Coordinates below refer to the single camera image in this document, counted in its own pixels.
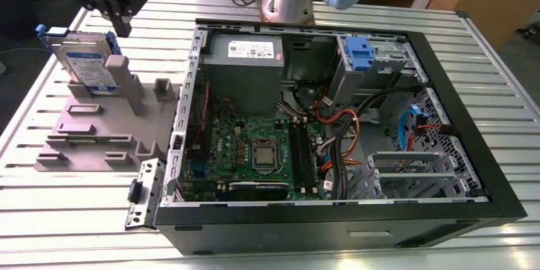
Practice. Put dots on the hard disk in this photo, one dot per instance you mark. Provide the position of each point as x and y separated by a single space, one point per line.
86 67

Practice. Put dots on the metal disk bay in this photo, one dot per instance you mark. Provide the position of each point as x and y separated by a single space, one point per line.
418 176

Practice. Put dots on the grey power supply unit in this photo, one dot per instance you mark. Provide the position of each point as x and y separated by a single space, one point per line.
240 86

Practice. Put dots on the grey parts rack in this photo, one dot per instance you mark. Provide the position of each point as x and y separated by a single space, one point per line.
110 118

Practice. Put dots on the green RAM stick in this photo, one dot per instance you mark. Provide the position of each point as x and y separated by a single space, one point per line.
91 140

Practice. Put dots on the green motherboard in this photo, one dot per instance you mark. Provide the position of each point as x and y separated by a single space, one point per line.
270 127

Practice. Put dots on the blue drive latch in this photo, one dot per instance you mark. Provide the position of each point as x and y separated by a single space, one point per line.
359 55

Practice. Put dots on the CPU socket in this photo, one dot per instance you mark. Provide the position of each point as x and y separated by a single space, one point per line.
266 143

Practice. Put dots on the grey metal drive cage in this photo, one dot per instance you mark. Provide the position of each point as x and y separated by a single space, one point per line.
350 89

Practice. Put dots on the silver CPU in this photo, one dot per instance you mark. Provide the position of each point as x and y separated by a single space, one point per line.
266 156

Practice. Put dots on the black RAM slot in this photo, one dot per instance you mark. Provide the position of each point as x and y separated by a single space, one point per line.
310 156
298 156

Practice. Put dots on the black graphics card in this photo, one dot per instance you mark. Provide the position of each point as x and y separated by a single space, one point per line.
258 189

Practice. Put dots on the black open PC case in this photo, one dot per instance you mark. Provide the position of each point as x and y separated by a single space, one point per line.
295 225

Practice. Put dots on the grey metal slot bracket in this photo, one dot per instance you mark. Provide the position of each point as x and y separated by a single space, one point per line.
148 169

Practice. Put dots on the black blue bracket knob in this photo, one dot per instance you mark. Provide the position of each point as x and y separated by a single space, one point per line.
135 191

